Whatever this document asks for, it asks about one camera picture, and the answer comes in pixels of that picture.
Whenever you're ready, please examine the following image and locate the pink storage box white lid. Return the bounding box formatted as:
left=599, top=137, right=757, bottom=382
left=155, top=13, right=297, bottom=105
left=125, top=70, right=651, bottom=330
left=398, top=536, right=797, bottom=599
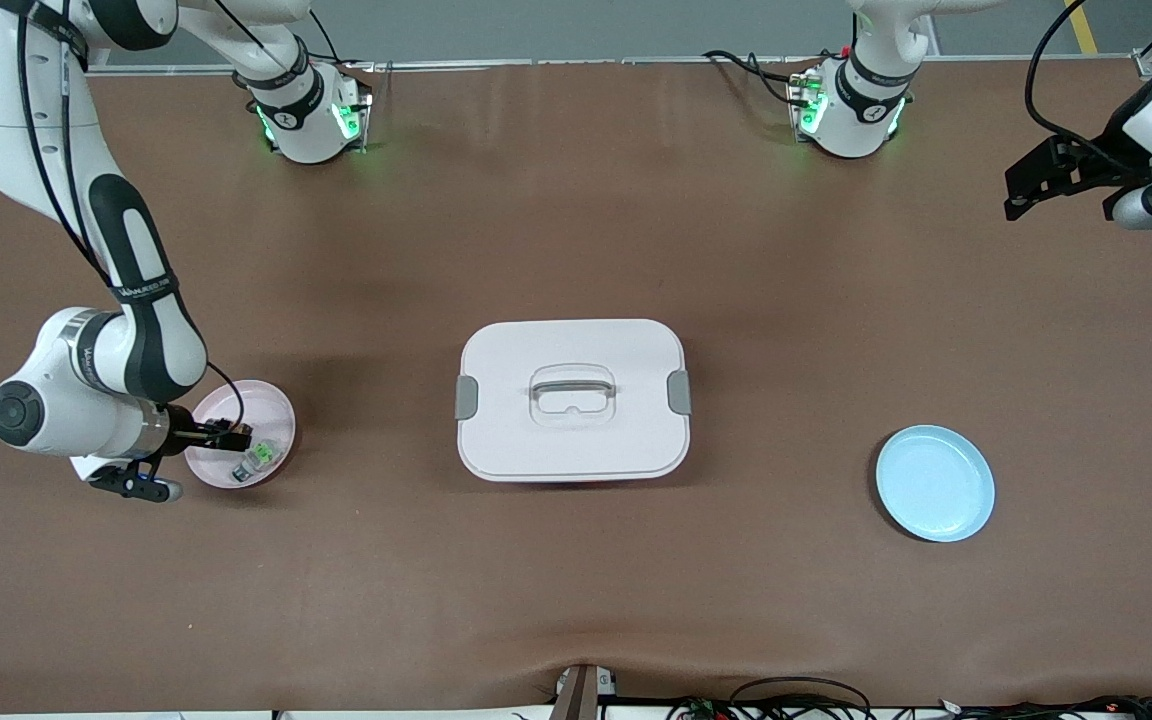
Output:
left=454, top=319, right=693, bottom=484

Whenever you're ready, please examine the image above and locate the pink round plate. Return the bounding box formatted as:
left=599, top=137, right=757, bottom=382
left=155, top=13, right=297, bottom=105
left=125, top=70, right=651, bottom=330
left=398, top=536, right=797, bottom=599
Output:
left=184, top=380, right=297, bottom=490

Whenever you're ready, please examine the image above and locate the light blue round plate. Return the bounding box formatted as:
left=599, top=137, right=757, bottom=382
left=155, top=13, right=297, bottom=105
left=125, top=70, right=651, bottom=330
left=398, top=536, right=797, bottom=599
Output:
left=875, top=425, right=996, bottom=543

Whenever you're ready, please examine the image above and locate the metal table edge strip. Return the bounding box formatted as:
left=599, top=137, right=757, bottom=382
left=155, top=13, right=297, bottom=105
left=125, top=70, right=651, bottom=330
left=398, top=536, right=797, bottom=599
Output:
left=86, top=55, right=1152, bottom=76

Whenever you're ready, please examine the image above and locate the green push-button switch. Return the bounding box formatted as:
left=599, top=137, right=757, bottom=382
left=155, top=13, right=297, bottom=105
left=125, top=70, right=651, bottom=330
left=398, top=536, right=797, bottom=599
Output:
left=232, top=438, right=285, bottom=485

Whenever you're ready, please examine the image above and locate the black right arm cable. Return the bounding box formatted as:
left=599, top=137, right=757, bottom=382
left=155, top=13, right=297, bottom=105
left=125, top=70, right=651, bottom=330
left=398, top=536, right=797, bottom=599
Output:
left=14, top=0, right=247, bottom=431

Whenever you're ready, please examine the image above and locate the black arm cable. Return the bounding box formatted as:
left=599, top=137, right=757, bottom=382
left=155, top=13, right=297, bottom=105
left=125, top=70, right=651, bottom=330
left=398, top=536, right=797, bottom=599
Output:
left=14, top=0, right=247, bottom=431
left=1024, top=0, right=1152, bottom=176

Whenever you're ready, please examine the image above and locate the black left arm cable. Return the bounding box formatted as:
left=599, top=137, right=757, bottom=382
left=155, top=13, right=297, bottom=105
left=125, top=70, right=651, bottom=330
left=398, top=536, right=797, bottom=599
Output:
left=1024, top=0, right=1152, bottom=176

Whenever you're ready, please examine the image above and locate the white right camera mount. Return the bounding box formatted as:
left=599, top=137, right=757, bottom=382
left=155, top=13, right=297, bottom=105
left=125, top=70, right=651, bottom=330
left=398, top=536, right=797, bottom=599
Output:
left=69, top=455, right=152, bottom=483

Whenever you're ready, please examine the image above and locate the black base cable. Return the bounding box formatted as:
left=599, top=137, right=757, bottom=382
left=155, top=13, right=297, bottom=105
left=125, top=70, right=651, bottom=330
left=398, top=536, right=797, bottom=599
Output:
left=702, top=48, right=809, bottom=109

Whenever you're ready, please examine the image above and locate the black cable bundle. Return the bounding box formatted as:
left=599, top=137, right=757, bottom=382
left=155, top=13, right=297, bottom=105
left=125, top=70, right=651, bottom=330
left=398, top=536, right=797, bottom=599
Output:
left=666, top=676, right=1152, bottom=720

